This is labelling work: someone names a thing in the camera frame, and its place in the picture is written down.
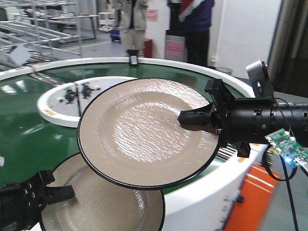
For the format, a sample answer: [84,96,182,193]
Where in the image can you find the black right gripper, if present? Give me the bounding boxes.
[178,79,274,158]

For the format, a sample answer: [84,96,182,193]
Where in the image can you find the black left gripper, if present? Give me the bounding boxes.
[0,170,75,231]

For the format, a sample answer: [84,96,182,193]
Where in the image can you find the beige plate black rim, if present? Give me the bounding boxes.
[42,154,165,231]
[77,78,218,189]

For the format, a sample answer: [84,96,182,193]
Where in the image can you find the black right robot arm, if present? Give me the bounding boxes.
[178,79,308,157]

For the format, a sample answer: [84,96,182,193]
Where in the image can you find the white outer conveyor rim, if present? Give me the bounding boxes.
[0,57,254,103]

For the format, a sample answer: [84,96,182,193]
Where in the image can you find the mesh waste bin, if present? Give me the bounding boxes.
[216,67,232,76]

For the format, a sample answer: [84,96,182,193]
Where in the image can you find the black water dispenser machine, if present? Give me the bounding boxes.
[165,0,187,62]

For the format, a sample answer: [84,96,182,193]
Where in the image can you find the green circuit board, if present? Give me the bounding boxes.
[265,128,308,168]

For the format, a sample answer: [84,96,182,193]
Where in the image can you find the person in dark blue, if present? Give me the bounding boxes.
[179,0,215,67]

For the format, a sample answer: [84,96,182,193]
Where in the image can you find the black sensor box on rim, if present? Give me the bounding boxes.
[127,49,139,66]

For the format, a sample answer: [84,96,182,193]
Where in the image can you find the orange panel on base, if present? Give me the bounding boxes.
[223,164,278,231]

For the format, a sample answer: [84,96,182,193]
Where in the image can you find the blue lit mobile robot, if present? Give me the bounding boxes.
[110,26,121,42]

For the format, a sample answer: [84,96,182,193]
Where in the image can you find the person in beige clothes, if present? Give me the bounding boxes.
[114,0,148,57]

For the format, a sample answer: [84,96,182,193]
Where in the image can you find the white box on rack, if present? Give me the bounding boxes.
[8,44,31,66]

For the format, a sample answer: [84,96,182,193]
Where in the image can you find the metal roller rack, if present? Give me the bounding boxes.
[0,0,83,71]

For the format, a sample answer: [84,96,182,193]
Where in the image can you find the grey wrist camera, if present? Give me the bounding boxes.
[246,60,274,98]

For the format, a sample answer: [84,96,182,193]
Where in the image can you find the white inner conveyor ring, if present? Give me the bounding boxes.
[37,76,138,128]

